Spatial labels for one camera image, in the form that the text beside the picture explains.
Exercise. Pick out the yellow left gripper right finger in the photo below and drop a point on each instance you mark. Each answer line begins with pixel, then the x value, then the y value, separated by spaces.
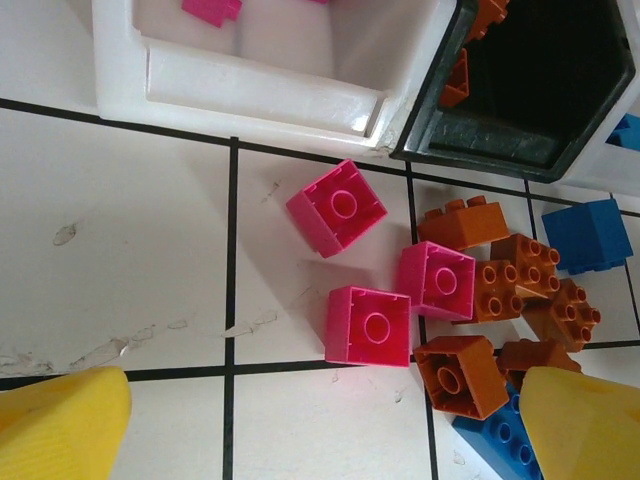
pixel 590 435

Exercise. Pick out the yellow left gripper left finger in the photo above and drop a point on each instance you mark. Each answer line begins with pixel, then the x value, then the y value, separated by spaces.
pixel 60 430

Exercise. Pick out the black plastic bin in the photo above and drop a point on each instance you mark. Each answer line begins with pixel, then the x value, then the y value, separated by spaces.
pixel 490 145

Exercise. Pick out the blue square lego brick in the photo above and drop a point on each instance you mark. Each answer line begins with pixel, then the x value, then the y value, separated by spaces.
pixel 585 235
pixel 627 132

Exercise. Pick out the long blue lego brick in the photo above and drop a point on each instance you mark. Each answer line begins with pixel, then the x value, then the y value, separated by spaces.
pixel 495 440

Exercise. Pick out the white plastic bin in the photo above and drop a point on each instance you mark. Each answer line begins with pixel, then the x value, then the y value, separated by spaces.
pixel 600 170
pixel 250 100

